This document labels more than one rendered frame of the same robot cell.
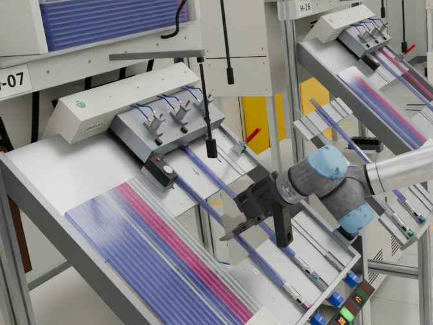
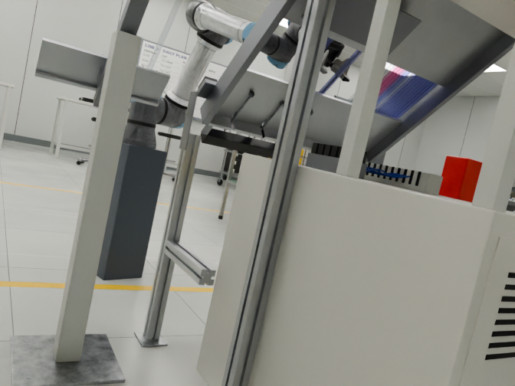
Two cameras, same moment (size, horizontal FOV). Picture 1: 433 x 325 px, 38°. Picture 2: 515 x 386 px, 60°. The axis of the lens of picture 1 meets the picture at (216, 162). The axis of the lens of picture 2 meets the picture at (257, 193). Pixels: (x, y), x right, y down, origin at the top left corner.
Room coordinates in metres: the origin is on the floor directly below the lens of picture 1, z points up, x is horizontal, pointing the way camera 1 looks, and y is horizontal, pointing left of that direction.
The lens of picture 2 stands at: (2.73, 0.38, 0.63)
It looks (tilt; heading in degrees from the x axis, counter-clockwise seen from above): 5 degrees down; 203
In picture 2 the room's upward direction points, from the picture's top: 13 degrees clockwise
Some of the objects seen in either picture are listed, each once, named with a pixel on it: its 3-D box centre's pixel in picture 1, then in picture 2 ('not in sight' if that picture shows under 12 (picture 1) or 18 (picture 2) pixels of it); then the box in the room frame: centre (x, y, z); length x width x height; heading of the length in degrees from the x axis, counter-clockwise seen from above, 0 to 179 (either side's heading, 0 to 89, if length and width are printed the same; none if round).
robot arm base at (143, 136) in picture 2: not in sight; (139, 133); (1.24, -0.84, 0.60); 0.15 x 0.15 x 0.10
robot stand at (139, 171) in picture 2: not in sight; (124, 209); (1.24, -0.84, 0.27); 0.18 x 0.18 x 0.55; 72
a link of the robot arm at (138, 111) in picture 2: not in sight; (146, 106); (1.23, -0.84, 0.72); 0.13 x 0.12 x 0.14; 163
